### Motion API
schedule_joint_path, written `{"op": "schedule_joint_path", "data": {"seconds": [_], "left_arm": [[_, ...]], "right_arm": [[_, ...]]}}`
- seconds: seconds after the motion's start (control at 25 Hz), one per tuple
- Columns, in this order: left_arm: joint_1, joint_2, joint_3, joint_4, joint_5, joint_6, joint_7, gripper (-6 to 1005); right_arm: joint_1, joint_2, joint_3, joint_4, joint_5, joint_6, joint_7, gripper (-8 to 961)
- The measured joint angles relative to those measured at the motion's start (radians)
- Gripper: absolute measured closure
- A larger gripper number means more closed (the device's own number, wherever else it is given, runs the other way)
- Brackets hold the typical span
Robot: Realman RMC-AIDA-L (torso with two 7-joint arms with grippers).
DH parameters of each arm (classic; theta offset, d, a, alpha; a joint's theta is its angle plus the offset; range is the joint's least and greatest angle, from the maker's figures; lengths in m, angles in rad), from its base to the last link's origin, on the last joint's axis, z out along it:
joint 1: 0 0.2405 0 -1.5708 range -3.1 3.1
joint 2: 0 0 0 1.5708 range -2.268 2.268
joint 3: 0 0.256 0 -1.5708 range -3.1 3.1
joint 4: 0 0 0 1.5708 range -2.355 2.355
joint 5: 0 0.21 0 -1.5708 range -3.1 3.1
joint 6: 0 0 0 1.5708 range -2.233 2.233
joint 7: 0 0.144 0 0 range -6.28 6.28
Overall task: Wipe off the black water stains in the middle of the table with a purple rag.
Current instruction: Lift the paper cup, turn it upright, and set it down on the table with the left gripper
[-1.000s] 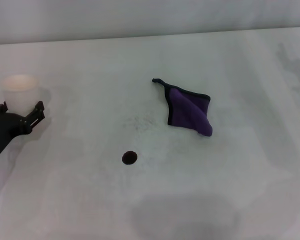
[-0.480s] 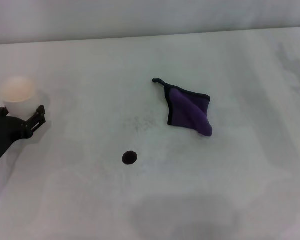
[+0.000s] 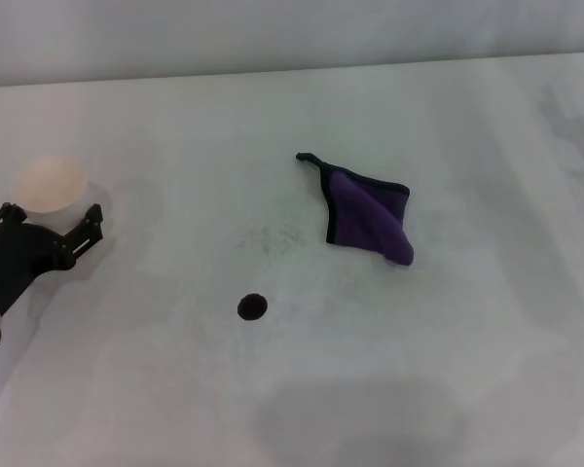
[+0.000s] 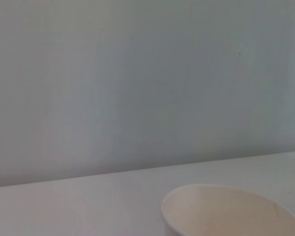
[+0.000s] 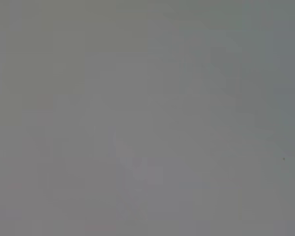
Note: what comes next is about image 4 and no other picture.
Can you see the white paper cup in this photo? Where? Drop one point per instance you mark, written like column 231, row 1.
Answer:
column 226, row 214

